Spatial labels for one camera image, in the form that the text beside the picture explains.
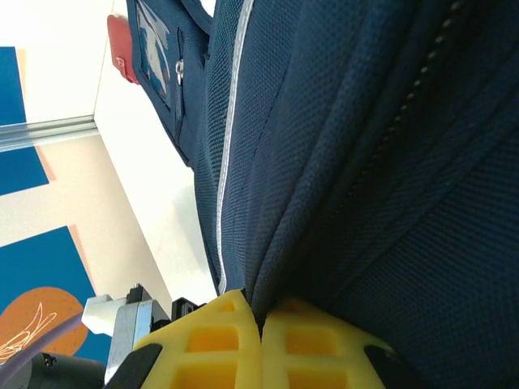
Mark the red pencil case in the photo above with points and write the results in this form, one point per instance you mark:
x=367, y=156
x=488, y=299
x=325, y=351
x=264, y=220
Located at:
x=119, y=48

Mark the navy blue backpack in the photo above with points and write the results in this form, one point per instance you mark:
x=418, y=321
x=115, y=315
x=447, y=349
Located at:
x=365, y=162

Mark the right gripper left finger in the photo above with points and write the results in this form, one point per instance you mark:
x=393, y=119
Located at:
x=174, y=339

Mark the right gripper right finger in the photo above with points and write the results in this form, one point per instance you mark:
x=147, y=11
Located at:
x=344, y=344

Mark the aluminium frame post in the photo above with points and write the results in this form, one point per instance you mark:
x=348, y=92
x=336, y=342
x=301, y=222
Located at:
x=48, y=131

